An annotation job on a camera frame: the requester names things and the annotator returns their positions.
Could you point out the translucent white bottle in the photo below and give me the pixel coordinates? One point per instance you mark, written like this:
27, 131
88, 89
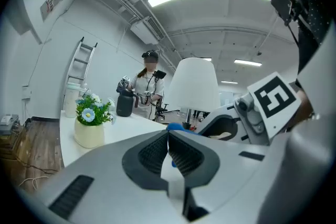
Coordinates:
83, 90

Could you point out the artificial flowers in cream pot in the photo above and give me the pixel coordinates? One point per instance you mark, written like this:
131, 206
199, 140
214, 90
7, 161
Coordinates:
89, 133

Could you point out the blue cloth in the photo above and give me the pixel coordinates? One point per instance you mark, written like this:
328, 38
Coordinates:
178, 128

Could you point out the black kettle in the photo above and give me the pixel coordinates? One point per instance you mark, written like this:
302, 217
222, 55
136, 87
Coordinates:
124, 106

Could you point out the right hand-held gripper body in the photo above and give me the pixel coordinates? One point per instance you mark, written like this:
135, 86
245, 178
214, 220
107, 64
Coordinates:
275, 102

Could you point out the person's right forearm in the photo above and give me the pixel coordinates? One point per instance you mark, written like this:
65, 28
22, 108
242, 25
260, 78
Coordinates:
304, 110

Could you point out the person's black shirt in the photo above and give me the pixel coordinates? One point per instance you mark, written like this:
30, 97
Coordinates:
315, 21

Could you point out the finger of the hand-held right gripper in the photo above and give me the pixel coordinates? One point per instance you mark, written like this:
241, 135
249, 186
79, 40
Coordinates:
214, 116

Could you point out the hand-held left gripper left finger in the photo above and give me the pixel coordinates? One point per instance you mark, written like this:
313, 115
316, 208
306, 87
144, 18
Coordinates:
105, 178

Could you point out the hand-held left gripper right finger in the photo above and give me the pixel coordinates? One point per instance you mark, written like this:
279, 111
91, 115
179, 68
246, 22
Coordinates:
231, 173

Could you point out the grey wall panel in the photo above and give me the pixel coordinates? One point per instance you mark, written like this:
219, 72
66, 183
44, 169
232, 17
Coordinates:
53, 1

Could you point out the white tumbler with green lid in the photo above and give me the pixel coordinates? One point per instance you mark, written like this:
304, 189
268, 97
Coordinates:
71, 102

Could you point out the black office chair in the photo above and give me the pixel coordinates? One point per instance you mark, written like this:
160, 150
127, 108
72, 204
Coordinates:
165, 110

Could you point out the grey box on floor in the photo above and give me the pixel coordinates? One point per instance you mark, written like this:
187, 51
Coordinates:
9, 123

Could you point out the white ceiling pipe bundle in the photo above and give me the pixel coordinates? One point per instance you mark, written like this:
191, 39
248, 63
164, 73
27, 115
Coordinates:
126, 0

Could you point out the black chest-mounted device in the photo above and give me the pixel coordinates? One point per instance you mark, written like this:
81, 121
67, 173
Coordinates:
283, 0

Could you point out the white table lamp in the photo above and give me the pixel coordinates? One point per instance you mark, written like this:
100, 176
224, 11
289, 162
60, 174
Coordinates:
194, 84

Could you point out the aluminium ladder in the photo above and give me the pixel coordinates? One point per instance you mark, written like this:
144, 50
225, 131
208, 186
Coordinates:
78, 60

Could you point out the white air conditioner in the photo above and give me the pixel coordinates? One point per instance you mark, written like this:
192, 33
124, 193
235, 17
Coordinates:
145, 31

